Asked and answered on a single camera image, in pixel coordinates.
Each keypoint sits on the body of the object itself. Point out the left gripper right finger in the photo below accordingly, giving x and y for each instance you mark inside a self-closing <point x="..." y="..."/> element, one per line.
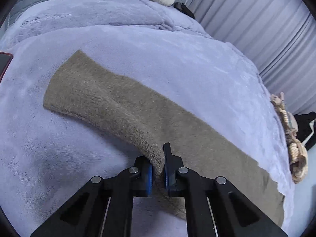
<point x="214" y="207"/>

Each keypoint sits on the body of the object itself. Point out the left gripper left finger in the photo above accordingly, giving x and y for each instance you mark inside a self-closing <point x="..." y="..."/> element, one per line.
<point x="101" y="207"/>

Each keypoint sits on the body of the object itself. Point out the brown knit sweater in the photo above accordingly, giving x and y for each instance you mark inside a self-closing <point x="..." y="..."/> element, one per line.
<point x="140" y="116"/>

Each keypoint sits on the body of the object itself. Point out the pile of striped beige clothes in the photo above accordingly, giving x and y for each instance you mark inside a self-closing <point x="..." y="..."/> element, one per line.
<point x="298" y="155"/>

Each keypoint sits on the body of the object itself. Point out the lavender fleece blanket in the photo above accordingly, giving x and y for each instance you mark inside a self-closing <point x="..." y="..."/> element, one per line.
<point x="45" y="157"/>

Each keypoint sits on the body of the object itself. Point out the black jacket on hanger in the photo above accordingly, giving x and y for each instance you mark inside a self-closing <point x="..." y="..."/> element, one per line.
<point x="306" y="128"/>

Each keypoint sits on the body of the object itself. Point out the red edged dark phone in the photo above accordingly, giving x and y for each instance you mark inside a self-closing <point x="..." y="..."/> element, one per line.
<point x="5" y="59"/>

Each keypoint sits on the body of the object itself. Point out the grey pleated curtain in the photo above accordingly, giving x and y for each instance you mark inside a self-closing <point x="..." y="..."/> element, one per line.
<point x="278" y="36"/>

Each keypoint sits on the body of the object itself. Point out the black object beside pillow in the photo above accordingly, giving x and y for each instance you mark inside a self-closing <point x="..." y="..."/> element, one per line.
<point x="182" y="8"/>

